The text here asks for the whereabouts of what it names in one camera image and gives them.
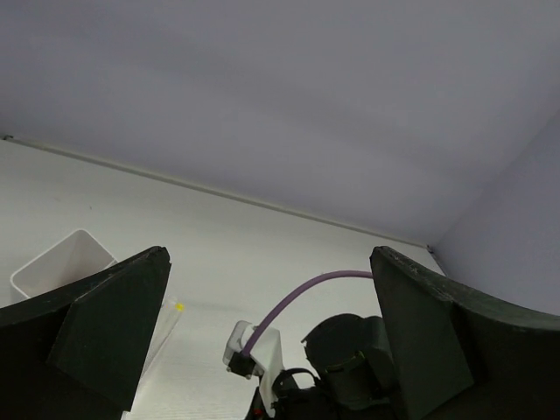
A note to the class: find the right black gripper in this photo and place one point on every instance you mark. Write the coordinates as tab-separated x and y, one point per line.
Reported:
293	402

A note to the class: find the yellow cap marker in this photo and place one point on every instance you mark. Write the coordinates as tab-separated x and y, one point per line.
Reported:
168	317

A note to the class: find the white divided container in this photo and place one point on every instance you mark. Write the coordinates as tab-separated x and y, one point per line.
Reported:
76	256

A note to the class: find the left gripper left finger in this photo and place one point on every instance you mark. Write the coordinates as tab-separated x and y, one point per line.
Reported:
77	352

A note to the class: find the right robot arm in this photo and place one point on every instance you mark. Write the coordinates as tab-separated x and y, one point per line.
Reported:
352	376

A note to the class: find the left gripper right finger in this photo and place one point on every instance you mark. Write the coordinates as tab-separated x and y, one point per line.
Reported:
460	353

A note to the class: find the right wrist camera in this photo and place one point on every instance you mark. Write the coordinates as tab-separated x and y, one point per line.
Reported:
263	360

